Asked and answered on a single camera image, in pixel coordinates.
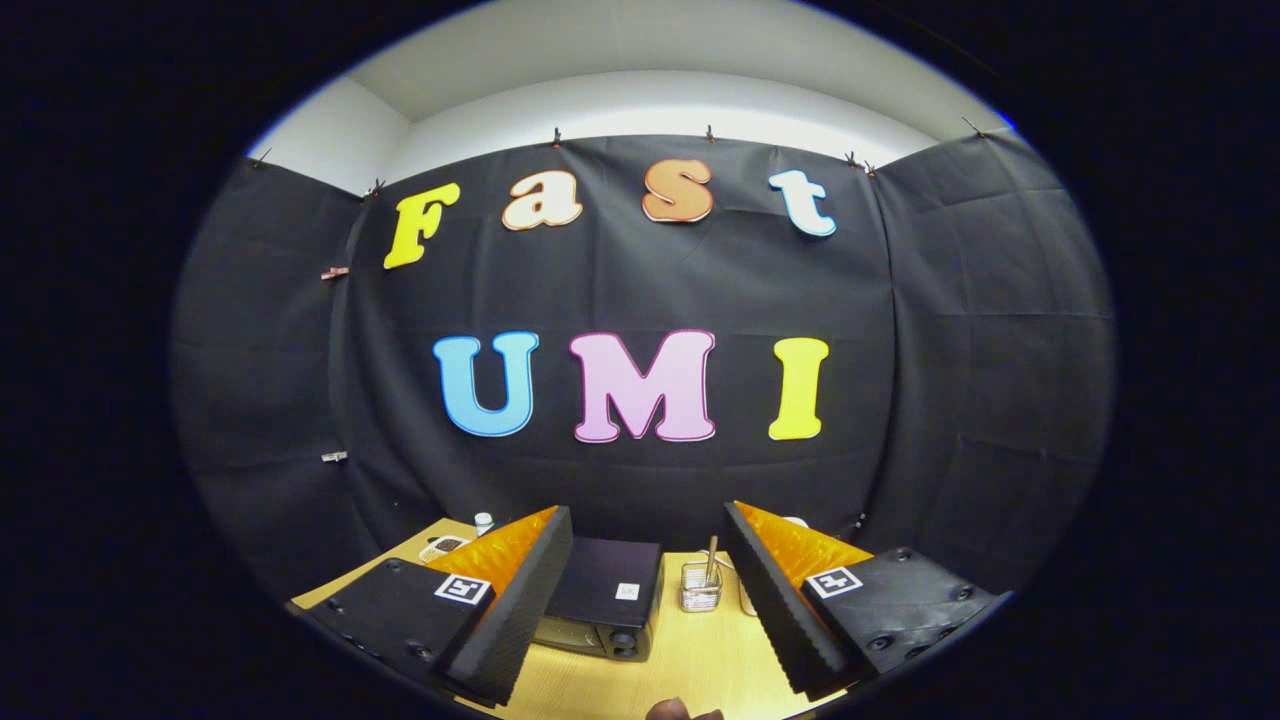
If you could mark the small white capped bottle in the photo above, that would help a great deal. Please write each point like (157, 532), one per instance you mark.
(484, 523)

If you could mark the clear glass holder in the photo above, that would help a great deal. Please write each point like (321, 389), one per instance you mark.
(700, 597)

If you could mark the wooden stick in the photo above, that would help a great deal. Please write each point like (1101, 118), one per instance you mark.
(711, 555)

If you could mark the white box appliance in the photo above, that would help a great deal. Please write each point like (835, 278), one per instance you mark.
(746, 598)

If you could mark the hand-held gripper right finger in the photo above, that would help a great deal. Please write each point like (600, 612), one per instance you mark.
(775, 605)

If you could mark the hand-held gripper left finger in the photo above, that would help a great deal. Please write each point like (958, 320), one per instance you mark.
(525, 600)

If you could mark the black toaster oven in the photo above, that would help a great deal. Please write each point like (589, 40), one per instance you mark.
(610, 580)

